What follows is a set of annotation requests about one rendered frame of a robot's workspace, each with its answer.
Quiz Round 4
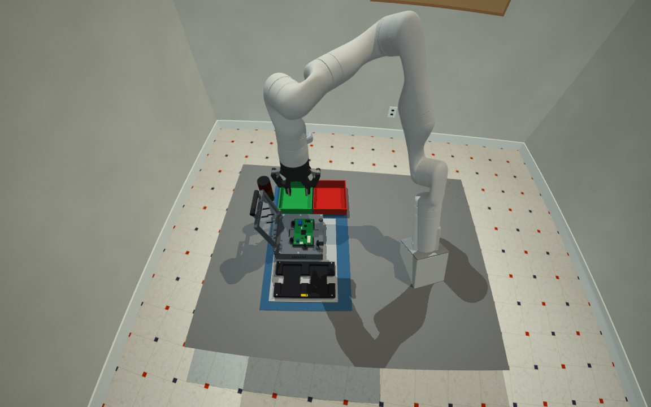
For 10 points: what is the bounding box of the green circuit board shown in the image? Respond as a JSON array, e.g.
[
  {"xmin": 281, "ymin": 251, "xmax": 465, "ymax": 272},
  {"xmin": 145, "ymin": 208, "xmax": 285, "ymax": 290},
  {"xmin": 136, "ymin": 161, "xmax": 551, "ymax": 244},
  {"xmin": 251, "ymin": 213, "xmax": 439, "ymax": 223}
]
[{"xmin": 293, "ymin": 219, "xmax": 313, "ymax": 245}]

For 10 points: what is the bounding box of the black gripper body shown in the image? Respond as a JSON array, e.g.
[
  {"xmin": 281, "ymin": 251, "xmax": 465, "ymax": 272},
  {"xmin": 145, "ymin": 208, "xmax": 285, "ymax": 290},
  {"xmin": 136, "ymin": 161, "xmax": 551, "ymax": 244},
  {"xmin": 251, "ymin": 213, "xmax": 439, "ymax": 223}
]
[{"xmin": 280, "ymin": 159, "xmax": 311, "ymax": 181}]

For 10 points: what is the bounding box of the green bin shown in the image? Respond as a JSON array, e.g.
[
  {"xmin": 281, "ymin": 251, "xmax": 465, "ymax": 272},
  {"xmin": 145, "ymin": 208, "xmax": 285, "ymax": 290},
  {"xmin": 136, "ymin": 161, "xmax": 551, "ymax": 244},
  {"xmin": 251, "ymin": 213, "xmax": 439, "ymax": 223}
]
[{"xmin": 278, "ymin": 181, "xmax": 313, "ymax": 214}]

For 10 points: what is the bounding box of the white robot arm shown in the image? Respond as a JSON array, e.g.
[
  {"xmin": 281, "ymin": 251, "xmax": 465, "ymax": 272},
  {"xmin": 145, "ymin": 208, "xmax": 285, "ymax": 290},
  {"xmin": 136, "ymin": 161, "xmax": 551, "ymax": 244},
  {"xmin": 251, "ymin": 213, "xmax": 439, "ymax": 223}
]
[{"xmin": 263, "ymin": 11, "xmax": 448, "ymax": 253}]

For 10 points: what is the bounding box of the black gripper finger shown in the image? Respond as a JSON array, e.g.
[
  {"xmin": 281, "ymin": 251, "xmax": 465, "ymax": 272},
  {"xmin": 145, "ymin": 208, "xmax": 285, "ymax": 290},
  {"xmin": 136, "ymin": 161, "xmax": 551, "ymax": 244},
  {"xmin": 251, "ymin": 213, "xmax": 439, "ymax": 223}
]
[
  {"xmin": 271, "ymin": 168, "xmax": 293, "ymax": 196},
  {"xmin": 298, "ymin": 168, "xmax": 320, "ymax": 196}
]

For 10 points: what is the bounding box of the red bin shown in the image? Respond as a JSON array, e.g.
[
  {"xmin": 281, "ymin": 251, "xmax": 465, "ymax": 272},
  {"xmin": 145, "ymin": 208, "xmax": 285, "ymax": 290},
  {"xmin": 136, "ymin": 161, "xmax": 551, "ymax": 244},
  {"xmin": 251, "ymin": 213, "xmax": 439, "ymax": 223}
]
[{"xmin": 313, "ymin": 180, "xmax": 347, "ymax": 215}]

